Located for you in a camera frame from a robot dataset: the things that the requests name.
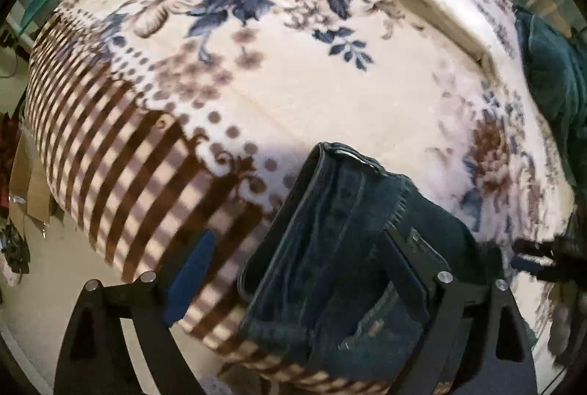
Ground cream folded cloth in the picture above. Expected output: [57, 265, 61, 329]
[384, 0, 502, 72]

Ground dark blue denim pants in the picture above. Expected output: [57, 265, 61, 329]
[237, 142, 507, 395]

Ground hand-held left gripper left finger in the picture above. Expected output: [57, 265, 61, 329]
[54, 231, 217, 395]

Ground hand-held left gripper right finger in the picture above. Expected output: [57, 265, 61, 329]
[380, 231, 538, 395]

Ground dark teal cloth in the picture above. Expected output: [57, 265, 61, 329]
[514, 4, 587, 187]

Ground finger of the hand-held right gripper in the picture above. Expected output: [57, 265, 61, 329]
[510, 238, 587, 283]

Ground floral cream blanket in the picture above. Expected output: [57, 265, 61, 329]
[24, 0, 576, 395]

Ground cardboard box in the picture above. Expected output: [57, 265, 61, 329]
[8, 136, 52, 224]

